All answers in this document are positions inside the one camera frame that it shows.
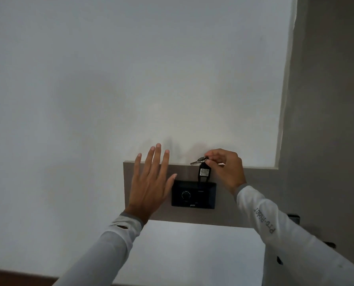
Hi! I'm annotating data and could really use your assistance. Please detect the brown wooden furniture edge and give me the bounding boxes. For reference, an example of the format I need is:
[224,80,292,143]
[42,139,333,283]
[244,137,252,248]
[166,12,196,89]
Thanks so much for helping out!
[0,267,59,286]

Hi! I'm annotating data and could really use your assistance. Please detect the person's left forearm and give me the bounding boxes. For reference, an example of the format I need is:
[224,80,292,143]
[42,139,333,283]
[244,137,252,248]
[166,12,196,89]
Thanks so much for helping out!
[53,211,145,286]

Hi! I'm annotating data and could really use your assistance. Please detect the black wall switch panel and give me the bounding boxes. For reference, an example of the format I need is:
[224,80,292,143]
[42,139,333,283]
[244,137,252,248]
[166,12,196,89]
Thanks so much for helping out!
[171,180,217,210]

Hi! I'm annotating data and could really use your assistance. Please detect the grey door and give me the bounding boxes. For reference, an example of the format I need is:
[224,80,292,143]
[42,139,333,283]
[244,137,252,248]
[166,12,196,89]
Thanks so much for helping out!
[275,0,354,274]

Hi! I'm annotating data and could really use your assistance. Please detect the person's right hand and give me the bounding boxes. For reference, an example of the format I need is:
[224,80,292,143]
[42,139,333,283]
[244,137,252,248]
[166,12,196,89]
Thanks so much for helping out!
[204,148,247,197]

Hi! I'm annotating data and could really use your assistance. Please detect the grey wooden wall board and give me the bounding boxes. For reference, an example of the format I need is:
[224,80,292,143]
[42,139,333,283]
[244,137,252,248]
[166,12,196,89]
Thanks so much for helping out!
[123,161,288,229]

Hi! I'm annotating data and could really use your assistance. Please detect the black key fob tag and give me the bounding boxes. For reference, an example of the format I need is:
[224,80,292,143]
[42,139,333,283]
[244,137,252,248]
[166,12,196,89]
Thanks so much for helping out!
[197,159,212,188]

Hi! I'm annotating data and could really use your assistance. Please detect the person's left hand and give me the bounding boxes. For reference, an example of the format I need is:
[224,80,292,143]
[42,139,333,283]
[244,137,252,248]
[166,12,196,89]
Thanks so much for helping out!
[125,143,178,225]

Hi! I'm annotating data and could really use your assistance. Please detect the person's right forearm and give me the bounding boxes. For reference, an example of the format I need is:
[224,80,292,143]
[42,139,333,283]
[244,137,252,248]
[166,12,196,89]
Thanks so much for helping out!
[236,185,354,286]

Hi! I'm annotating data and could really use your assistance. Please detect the black door handle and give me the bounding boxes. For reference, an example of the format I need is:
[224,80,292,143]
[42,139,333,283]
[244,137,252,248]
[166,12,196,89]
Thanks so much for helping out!
[287,213,337,249]

